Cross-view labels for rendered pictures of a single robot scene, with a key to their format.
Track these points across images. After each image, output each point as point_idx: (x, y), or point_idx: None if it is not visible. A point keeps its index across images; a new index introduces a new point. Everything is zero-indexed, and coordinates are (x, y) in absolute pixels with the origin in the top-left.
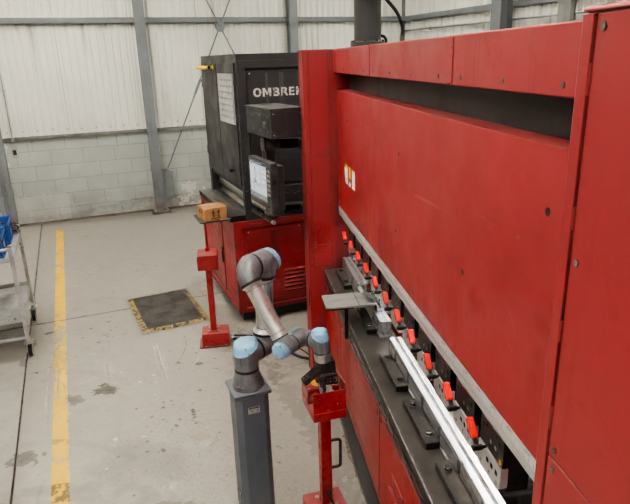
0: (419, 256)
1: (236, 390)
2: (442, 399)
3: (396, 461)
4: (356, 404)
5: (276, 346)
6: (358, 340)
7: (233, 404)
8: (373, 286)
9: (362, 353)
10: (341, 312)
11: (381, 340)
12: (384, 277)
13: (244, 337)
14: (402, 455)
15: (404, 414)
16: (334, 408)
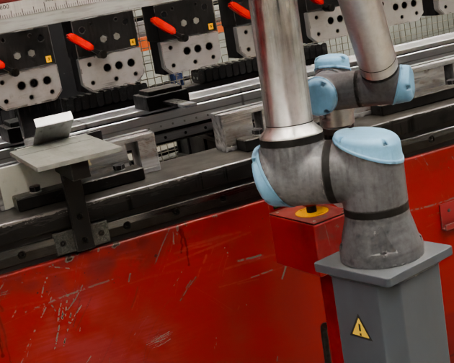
0: None
1: (423, 250)
2: None
3: (450, 164)
4: (195, 339)
5: (410, 68)
6: (176, 176)
7: (429, 297)
8: (171, 32)
9: (230, 165)
10: None
11: (167, 168)
12: (181, 0)
13: (346, 135)
14: None
15: (405, 111)
16: None
